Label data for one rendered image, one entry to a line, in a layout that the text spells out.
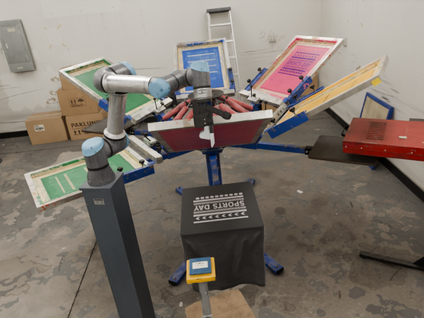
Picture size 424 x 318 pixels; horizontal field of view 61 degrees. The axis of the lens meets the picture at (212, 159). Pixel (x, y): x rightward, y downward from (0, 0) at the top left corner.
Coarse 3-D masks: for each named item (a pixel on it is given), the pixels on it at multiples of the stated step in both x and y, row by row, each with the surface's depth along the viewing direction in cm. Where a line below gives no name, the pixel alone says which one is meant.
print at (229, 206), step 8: (240, 192) 221; (200, 200) 218; (208, 200) 217; (216, 200) 216; (224, 200) 215; (232, 200) 215; (240, 200) 214; (200, 208) 210; (208, 208) 209; (216, 208) 208; (224, 208) 208; (232, 208) 207; (240, 208) 206; (200, 216) 203; (208, 216) 202; (216, 216) 201; (224, 216) 200; (232, 216) 200; (240, 216) 199
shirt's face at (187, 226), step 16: (192, 192) 227; (208, 192) 225; (224, 192) 223; (192, 208) 211; (256, 208) 204; (192, 224) 197; (208, 224) 196; (224, 224) 194; (240, 224) 193; (256, 224) 191
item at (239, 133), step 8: (216, 128) 179; (224, 128) 182; (232, 128) 184; (240, 128) 187; (248, 128) 189; (256, 128) 192; (216, 136) 203; (224, 136) 206; (232, 136) 209; (240, 136) 212; (248, 136) 215; (216, 144) 234; (224, 144) 238; (232, 144) 242
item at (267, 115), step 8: (248, 112) 169; (256, 112) 169; (264, 112) 169; (272, 112) 168; (176, 120) 169; (184, 120) 168; (192, 120) 168; (216, 120) 168; (224, 120) 168; (232, 120) 168; (240, 120) 168; (248, 120) 168; (256, 120) 170; (264, 120) 173; (152, 128) 168; (160, 128) 168; (168, 128) 168; (176, 128) 169; (184, 128) 171; (264, 128) 194; (160, 136) 184; (256, 136) 219; (240, 144) 246
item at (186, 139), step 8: (192, 128) 173; (200, 128) 175; (208, 128) 177; (168, 136) 187; (176, 136) 189; (184, 136) 192; (192, 136) 195; (168, 144) 213; (176, 144) 216; (184, 144) 219; (192, 144) 223; (200, 144) 226; (208, 144) 230
